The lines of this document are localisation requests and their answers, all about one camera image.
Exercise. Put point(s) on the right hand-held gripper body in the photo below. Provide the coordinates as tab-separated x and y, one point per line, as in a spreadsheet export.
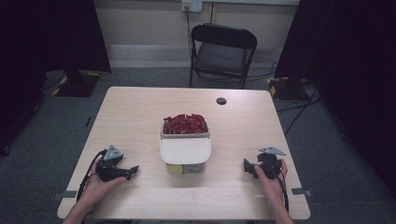
270	165

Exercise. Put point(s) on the white box lid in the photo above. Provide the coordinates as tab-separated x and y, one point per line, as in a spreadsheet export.
185	151

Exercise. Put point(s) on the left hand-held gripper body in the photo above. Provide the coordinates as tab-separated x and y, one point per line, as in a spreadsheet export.
107	171

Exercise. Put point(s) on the white storage box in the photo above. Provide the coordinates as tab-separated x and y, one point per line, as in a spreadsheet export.
185	152

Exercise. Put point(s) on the white wall socket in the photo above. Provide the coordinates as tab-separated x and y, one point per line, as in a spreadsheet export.
191	5

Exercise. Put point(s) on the black stand base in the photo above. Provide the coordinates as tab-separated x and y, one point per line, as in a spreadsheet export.
286	88
77	84

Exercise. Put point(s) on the yellow jelly cup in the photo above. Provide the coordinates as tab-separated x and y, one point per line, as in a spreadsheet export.
175	169

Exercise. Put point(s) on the person's right hand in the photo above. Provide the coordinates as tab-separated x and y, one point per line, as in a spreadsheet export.
275	188

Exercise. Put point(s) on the dark curtain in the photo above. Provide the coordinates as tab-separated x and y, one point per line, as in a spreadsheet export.
351	62
37	46

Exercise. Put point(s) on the grey tape strip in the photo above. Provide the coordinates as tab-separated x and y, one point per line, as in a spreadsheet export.
69	194
300	191

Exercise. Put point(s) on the person's left hand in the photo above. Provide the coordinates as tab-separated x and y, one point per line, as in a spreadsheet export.
98	189

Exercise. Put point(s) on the black folding chair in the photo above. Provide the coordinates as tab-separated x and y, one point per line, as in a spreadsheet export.
221	53

